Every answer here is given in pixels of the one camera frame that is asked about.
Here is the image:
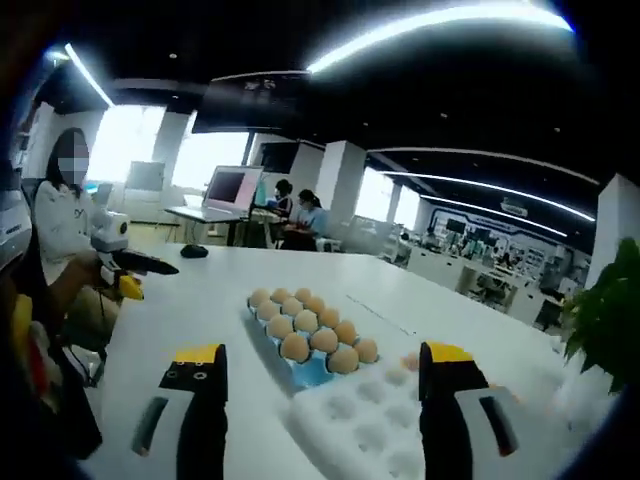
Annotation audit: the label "person's legs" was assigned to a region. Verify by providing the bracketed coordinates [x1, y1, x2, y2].
[0, 299, 104, 461]

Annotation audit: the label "hanging black screen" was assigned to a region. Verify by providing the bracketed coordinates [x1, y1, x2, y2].
[192, 72, 311, 134]

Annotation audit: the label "group of brown eggs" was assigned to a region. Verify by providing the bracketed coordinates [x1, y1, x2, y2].
[248, 287, 380, 375]

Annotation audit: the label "grey desk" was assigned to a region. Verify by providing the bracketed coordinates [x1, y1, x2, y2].
[164, 205, 251, 246]

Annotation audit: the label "white foam egg holder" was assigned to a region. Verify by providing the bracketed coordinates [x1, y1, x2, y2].
[287, 349, 524, 480]

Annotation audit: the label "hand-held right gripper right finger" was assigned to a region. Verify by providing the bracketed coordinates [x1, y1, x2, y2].
[418, 341, 521, 480]

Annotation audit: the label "white table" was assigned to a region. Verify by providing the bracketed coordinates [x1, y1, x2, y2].
[77, 243, 621, 480]

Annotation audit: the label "green potted plant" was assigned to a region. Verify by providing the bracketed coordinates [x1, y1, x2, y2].
[549, 238, 640, 431]

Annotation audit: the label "large monitor screen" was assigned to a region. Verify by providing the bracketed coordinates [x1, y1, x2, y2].
[203, 165, 265, 221]

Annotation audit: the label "person's left hand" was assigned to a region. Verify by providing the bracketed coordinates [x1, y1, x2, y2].
[74, 252, 119, 296]

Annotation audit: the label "yellow strap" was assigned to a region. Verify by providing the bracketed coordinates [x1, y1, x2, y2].
[12, 293, 36, 366]

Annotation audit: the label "blue egg tray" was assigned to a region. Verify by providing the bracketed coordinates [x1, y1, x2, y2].
[242, 297, 381, 399]

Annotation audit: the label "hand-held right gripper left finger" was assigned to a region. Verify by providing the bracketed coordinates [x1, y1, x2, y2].
[127, 343, 230, 480]

